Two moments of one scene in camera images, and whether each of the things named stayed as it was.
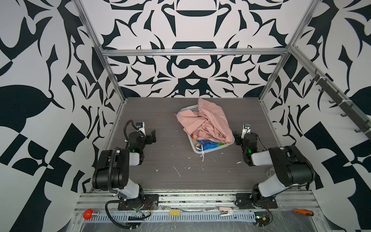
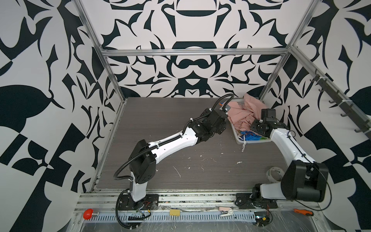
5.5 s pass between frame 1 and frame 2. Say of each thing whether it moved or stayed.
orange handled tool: stayed
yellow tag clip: stayed
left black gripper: moved
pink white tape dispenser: stayed
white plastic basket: moved
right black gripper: moved
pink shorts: moved
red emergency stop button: stayed
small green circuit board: stayed
